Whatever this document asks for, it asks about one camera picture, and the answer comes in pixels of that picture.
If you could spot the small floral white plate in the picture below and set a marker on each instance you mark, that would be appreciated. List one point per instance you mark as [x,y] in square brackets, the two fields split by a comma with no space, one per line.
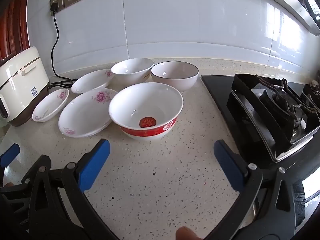
[50,105]

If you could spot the cream rice cooker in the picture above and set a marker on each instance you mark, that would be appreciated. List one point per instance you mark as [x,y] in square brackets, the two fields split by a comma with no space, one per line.
[22,80]

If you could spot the red-brown wooden cabinet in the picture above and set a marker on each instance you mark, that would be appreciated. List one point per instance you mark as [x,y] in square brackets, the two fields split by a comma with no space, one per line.
[12,17]

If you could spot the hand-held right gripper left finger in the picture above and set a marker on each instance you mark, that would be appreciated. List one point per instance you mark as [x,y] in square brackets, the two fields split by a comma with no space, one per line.
[95,165]

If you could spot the medium floral white plate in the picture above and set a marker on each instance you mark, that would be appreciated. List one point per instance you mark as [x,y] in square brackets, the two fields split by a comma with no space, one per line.
[92,81]

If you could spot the person's right hand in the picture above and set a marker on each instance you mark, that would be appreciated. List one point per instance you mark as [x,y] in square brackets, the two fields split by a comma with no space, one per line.
[186,233]

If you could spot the black burner grate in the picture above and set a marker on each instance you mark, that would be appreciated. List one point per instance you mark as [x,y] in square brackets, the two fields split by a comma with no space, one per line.
[312,97]
[275,100]

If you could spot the white bowl with floral print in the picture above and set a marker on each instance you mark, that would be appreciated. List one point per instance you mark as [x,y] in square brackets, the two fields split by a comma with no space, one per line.
[132,67]

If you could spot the black-rimmed white bowl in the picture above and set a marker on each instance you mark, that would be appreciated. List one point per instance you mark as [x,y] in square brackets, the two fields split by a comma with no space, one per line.
[175,72]

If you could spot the red-banded white bowl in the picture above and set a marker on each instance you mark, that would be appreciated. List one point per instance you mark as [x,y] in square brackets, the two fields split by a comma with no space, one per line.
[145,105]

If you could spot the large floral white plate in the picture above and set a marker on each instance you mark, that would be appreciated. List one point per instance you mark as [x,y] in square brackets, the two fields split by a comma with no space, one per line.
[85,115]

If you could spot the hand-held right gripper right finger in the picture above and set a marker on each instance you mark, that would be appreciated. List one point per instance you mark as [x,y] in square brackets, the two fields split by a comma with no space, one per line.
[230,165]

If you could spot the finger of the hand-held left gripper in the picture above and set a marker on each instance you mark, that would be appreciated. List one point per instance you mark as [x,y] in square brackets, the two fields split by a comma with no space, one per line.
[15,190]
[10,153]

